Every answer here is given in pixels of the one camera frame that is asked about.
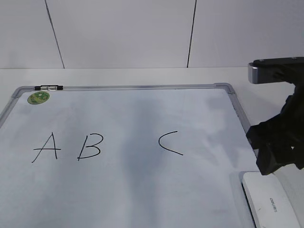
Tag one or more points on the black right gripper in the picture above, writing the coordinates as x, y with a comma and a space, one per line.
280, 139

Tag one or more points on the white board eraser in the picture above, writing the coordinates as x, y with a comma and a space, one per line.
268, 201

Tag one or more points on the round green magnet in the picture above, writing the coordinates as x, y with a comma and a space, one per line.
38, 98

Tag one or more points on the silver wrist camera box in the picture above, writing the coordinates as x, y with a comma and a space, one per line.
287, 69

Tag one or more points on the white board with grey frame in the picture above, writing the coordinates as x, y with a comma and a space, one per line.
130, 157

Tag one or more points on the black and silver frame clip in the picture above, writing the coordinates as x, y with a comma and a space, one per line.
48, 88

